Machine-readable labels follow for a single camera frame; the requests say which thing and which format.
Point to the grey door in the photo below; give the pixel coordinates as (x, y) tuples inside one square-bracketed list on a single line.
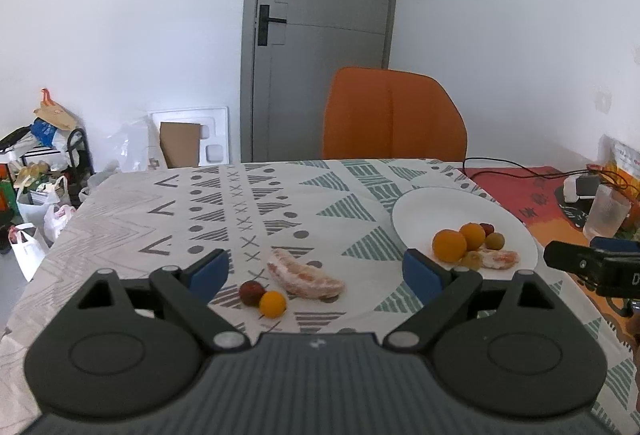
[(285, 85)]

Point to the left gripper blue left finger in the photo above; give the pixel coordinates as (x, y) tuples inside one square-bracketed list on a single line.
[(206, 277)]

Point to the peeled pomelo segment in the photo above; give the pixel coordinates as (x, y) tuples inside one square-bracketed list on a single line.
[(302, 280), (498, 260)]

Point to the black metal rack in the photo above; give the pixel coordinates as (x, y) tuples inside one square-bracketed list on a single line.
[(80, 166)]

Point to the white power adapter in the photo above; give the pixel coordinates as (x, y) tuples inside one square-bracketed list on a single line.
[(580, 187)]

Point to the yellow round fruit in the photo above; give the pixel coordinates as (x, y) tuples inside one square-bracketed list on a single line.
[(495, 241)]

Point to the large orange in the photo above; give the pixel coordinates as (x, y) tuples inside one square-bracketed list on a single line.
[(449, 246)]

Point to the white paper bag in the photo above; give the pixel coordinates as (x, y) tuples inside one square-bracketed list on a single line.
[(29, 248)]

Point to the yellow snack bag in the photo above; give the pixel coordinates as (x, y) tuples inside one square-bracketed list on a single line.
[(623, 160)]

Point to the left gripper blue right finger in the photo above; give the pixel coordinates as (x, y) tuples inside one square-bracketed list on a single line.
[(423, 276)]

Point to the clear plastic bag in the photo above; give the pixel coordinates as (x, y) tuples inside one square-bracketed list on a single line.
[(135, 147)]

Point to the white foam packaging board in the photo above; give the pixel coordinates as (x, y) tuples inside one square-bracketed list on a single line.
[(214, 143)]

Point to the small tangerine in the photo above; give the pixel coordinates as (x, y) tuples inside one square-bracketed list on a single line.
[(272, 304)]

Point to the white wall socket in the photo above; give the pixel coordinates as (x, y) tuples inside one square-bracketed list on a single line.
[(603, 101)]

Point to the red orange cartoon mat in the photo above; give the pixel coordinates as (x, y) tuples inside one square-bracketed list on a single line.
[(565, 209)]

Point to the patterned white tablecloth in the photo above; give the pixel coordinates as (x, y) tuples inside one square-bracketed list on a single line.
[(334, 215)]

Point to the white ceramic plate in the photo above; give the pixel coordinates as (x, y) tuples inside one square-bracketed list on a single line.
[(457, 228)]

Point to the white tote bag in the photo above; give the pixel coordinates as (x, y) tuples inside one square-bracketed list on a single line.
[(33, 205)]

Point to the orange chair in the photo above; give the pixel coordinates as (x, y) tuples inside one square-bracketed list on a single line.
[(376, 113)]

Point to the black door handle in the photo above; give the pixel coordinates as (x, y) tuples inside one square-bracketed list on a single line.
[(264, 22)]

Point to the person's right hand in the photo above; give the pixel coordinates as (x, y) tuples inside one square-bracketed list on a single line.
[(633, 323)]

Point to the dark red plum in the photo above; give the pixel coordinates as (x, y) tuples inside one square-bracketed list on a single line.
[(251, 292)]

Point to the frosted plastic cup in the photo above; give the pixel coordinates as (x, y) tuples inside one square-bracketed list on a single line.
[(607, 213)]

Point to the brown cardboard box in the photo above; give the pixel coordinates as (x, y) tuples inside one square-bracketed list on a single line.
[(180, 144)]

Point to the white red plastic bag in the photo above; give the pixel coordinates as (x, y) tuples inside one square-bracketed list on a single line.
[(56, 219)]

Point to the yellow-brown round fruit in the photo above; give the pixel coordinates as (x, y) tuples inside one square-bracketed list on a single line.
[(472, 260)]

